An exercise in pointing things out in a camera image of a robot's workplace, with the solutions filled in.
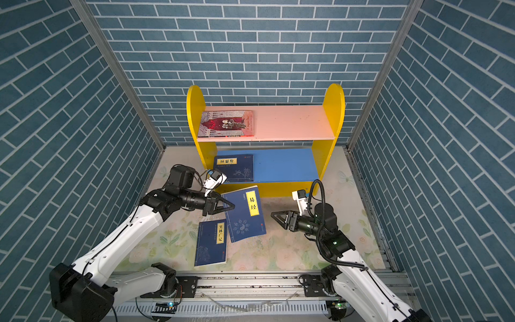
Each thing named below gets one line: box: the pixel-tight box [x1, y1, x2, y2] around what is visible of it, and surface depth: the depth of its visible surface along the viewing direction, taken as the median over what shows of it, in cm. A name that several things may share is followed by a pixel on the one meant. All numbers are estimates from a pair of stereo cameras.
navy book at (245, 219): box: [221, 185, 267, 243], surface depth 70 cm
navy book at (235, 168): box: [213, 154, 255, 183], surface depth 93 cm
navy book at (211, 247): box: [194, 218, 228, 267], surface depth 84 cm
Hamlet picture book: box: [197, 110, 255, 138], surface depth 74 cm
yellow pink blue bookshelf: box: [186, 83, 346, 197], surface depth 77 cm
